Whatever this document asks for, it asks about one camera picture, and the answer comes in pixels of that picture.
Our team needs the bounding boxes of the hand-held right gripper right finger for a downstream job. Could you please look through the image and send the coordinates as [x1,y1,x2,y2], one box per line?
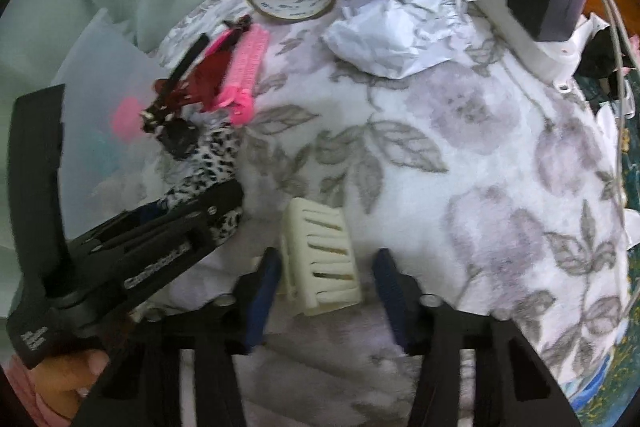
[375,248,583,427]

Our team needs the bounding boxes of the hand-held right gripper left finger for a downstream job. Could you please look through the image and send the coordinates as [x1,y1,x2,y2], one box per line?
[72,247,282,427]

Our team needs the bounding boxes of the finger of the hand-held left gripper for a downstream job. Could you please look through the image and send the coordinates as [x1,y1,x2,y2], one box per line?
[150,179,246,249]
[77,199,173,250]

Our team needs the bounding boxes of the leopard print scrunchie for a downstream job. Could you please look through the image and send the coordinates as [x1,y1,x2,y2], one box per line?
[160,127,246,248]

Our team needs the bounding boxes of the cream hair claw clip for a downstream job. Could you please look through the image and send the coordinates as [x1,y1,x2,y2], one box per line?
[277,197,362,318]

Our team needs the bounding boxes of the dark red hair claw clip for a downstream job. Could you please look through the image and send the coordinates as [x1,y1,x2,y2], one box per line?
[152,52,227,114]

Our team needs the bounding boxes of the clear plastic container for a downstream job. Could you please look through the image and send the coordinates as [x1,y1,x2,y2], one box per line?
[47,7,168,208]

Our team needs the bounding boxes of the white paper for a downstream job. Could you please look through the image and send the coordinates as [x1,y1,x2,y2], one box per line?
[322,0,482,80]

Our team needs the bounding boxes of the person's left hand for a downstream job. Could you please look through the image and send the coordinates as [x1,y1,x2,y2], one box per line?
[31,349,111,423]

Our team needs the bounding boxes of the pink hair comb clip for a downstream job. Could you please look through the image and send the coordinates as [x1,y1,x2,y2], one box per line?
[202,24,272,128]

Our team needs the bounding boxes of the black hair clip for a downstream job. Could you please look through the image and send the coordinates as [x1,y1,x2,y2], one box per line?
[167,33,211,82]

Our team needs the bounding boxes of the blue yellow patterned cloth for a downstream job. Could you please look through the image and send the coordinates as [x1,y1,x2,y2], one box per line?
[562,319,640,427]

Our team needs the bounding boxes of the white power strip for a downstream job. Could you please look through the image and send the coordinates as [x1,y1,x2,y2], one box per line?
[440,0,601,94]

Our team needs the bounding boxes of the black hair tie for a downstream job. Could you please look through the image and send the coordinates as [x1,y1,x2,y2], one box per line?
[140,104,201,158]

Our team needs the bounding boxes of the white cable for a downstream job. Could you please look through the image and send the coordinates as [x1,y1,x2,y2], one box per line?
[550,0,633,208]

